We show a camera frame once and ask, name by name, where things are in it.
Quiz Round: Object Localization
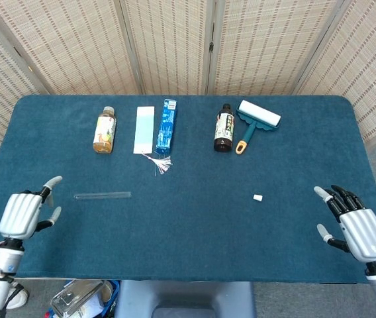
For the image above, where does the clear plastic container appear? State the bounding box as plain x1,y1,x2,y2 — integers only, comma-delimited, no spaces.
50,280,106,318

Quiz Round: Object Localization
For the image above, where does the clear glass test tube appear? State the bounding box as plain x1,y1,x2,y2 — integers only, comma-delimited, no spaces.
73,191,132,201

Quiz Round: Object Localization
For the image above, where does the woven bamboo folding screen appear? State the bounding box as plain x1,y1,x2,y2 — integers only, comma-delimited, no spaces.
0,0,376,168

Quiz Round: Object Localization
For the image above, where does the yellow tea plastic bottle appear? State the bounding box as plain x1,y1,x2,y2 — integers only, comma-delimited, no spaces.
92,106,117,154

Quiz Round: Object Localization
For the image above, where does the white bookmark with tassel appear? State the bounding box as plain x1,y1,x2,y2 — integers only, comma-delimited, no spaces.
132,106,173,176

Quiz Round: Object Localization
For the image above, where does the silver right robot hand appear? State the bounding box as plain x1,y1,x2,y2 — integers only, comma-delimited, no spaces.
313,185,376,266

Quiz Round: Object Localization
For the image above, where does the blue cardboard box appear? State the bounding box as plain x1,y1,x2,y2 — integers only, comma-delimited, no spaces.
155,99,179,156

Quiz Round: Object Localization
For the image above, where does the blue plastic bin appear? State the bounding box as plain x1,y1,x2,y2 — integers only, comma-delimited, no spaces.
103,280,121,314

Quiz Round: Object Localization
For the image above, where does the blue tablecloth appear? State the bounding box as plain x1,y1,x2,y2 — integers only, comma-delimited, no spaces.
0,95,376,284

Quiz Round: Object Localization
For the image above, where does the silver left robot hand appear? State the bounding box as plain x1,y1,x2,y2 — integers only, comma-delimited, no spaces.
0,176,64,240

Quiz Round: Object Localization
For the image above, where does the teal lint roller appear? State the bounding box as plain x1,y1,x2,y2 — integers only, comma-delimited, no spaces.
234,100,282,156

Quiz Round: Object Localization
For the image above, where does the white shoe with black trim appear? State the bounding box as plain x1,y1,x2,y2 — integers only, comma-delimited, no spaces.
5,281,29,310

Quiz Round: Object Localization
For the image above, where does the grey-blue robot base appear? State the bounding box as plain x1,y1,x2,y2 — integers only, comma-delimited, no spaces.
114,280,257,318

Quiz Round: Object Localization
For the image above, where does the dark brown drink bottle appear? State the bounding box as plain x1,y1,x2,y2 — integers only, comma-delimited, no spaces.
213,103,236,153

